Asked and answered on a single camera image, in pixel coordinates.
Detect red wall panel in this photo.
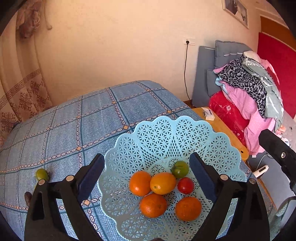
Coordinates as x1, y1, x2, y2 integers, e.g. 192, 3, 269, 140
257, 32, 296, 118

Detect red tomato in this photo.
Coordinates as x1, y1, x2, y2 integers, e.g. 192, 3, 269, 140
177, 177, 195, 194

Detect small textured mandarin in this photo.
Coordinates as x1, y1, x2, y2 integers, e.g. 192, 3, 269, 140
175, 197, 202, 222

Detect framed wall picture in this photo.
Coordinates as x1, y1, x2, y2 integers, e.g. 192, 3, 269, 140
222, 0, 250, 29

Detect curtain tassel tieback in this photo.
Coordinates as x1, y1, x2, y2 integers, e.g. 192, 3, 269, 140
15, 0, 52, 39

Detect beige patterned curtain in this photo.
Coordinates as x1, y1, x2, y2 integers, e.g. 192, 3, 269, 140
0, 0, 53, 149

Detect wooden side table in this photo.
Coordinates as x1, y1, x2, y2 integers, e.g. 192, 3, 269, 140
192, 107, 273, 209

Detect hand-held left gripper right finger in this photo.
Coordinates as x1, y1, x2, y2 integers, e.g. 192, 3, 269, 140
188, 152, 270, 241

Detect small grey pillow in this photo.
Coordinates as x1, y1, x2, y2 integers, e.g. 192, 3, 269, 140
206, 70, 220, 98

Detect round orange tomato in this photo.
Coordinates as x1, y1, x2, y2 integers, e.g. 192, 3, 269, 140
129, 171, 152, 197

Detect pile of clothes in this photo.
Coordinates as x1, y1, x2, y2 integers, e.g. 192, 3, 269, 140
213, 65, 278, 153

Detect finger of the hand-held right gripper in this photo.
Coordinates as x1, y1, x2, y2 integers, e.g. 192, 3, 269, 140
258, 128, 296, 194

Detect small white box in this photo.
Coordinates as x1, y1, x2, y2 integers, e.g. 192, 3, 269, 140
201, 107, 215, 121

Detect light blue plastic basket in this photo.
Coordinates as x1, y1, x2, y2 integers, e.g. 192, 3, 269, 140
97, 115, 247, 241

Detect orange wooden door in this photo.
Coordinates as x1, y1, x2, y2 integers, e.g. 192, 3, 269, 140
260, 15, 289, 37

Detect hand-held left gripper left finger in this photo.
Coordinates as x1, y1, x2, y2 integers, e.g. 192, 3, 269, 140
24, 153, 105, 241

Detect black power cable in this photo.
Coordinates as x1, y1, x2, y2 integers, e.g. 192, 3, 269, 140
184, 42, 192, 101

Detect yellow-orange citrus fruit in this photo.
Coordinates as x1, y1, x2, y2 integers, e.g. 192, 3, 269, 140
150, 172, 177, 195

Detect green tomato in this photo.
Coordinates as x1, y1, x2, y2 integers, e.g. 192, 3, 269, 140
171, 161, 189, 179
35, 168, 49, 181

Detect grey quilted cushion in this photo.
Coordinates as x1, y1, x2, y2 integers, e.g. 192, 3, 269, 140
214, 40, 253, 67

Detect grey-green cloth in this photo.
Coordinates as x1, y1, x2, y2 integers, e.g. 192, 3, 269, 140
269, 197, 296, 232

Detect leopard print cloth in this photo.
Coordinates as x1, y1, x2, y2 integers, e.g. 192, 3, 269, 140
217, 58, 269, 116

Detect red floral blanket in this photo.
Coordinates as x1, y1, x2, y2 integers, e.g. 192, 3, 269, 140
209, 91, 251, 144

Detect grey upright cushion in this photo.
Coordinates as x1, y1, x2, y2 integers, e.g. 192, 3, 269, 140
193, 45, 218, 109

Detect large textured mandarin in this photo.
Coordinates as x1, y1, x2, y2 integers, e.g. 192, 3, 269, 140
140, 193, 167, 218

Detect white charger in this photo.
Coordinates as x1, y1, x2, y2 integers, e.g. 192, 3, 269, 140
253, 165, 269, 178

